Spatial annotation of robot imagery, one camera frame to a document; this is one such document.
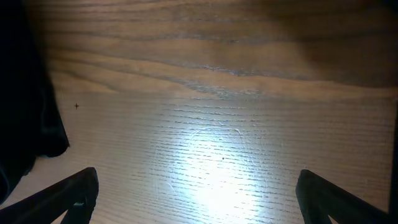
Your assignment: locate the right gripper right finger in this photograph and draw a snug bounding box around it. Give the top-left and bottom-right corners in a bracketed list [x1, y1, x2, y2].
[295, 169, 397, 224]

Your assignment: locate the black polo shirt with logo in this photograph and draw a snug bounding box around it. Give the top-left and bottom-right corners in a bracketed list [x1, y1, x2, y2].
[1, 1, 70, 202]

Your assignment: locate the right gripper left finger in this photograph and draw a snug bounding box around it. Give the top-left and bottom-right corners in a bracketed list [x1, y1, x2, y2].
[1, 167, 99, 224]

